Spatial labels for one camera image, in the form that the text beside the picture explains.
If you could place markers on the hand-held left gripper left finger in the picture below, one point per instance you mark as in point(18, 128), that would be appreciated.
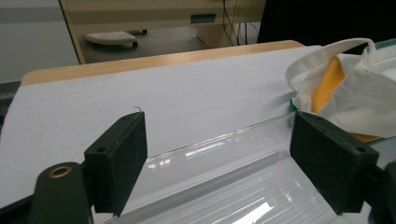
point(118, 161)

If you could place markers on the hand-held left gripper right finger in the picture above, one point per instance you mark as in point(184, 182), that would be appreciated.
point(330, 161)

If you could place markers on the white canvas tote bag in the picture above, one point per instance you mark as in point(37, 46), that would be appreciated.
point(367, 99)

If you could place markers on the yellow flat packet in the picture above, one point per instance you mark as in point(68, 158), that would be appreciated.
point(327, 84)

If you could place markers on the white table mat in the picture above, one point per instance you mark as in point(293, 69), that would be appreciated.
point(186, 93)

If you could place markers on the clear plastic tray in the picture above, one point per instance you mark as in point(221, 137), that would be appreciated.
point(218, 186)

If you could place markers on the dark curtain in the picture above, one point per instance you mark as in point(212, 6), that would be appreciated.
point(327, 18)

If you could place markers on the beige wooden desk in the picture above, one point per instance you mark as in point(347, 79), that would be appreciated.
point(140, 12)

